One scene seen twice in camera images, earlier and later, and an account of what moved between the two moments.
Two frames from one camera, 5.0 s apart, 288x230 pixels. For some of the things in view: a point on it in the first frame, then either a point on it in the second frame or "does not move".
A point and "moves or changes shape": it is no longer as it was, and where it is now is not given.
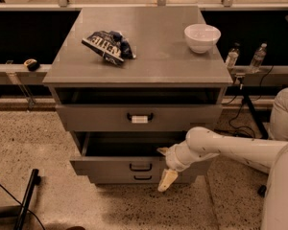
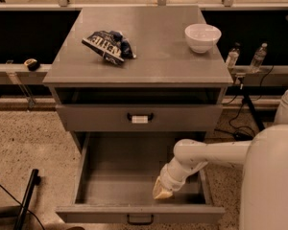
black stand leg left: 34,180 does not move
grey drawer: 120,151 moves or changes shape
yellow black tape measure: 32,64 does not move
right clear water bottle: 258,58 does not move
